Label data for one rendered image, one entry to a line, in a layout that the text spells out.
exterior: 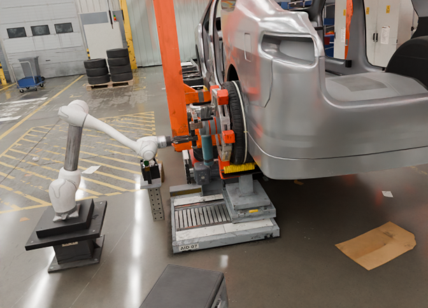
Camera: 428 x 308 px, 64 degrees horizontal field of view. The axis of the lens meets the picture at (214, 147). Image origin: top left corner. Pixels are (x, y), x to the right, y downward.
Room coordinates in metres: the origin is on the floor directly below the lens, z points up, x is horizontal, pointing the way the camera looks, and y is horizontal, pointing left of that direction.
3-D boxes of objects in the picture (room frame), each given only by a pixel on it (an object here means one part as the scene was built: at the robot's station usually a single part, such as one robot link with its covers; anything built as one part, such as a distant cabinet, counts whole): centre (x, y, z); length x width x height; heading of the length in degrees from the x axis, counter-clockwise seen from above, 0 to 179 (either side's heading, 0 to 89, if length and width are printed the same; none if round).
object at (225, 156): (2.62, -0.07, 0.85); 0.54 x 0.07 x 0.54; 6
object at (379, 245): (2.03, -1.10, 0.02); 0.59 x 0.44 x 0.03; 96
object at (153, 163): (2.68, 0.56, 0.51); 0.20 x 0.14 x 0.13; 15
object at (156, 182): (2.70, 0.56, 0.44); 0.43 x 0.17 x 0.03; 6
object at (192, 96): (5.04, 0.17, 0.69); 0.52 x 0.17 x 0.35; 96
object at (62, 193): (2.31, 1.16, 0.53); 0.18 x 0.16 x 0.22; 6
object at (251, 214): (2.63, -0.24, 0.13); 0.50 x 0.36 x 0.10; 6
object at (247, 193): (2.63, -0.24, 0.32); 0.40 x 0.30 x 0.28; 6
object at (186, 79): (7.65, 0.33, 0.39); 0.66 x 0.66 x 0.24
